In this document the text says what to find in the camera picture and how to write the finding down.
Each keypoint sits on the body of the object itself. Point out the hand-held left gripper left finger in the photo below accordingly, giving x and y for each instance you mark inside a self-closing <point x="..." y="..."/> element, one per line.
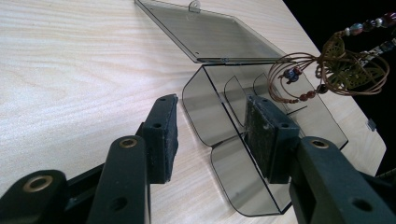
<point x="160" y="137"/>

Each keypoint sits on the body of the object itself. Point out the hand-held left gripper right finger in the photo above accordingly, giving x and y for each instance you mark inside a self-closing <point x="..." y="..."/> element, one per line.
<point x="274" y="140"/>

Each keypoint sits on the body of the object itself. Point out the clear smoky plastic compartment box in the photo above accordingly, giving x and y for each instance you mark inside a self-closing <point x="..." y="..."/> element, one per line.
<point x="214" y="40"/>

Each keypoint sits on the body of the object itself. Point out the grey metal table bracket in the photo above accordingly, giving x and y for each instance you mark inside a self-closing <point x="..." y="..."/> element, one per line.
<point x="371" y="124"/>

